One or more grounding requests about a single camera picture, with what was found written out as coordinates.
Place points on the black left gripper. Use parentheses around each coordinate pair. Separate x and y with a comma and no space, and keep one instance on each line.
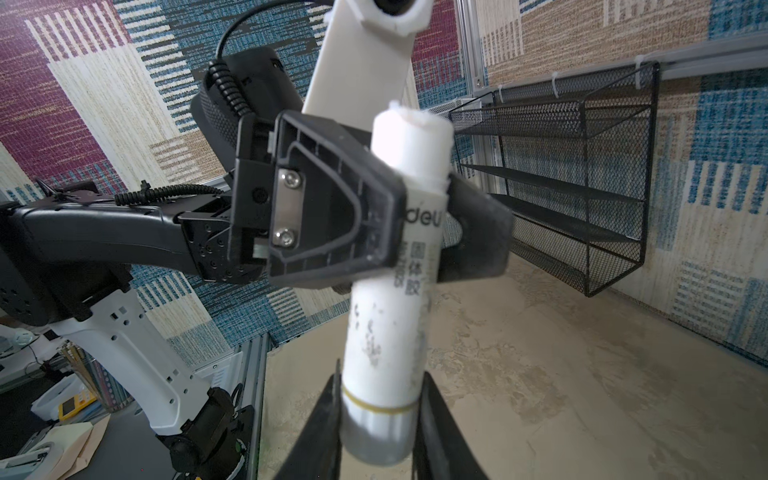
(337,210)

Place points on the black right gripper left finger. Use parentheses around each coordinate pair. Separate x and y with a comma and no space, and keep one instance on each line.
(317,452)

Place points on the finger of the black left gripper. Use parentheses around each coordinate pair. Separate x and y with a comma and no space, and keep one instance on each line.
(487,228)

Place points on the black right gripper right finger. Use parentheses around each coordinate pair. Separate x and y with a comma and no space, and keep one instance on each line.
(440,450)

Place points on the white glue stick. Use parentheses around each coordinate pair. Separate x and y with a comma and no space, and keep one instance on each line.
(386,344)

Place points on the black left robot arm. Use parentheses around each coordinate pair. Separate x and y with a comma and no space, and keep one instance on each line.
(65,263)

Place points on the black wire shelf rack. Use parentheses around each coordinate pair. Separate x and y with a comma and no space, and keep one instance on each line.
(573,163)

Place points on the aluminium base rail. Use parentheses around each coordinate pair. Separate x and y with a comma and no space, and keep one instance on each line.
(243,371)

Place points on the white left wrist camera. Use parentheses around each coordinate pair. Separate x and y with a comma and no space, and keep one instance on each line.
(364,59)

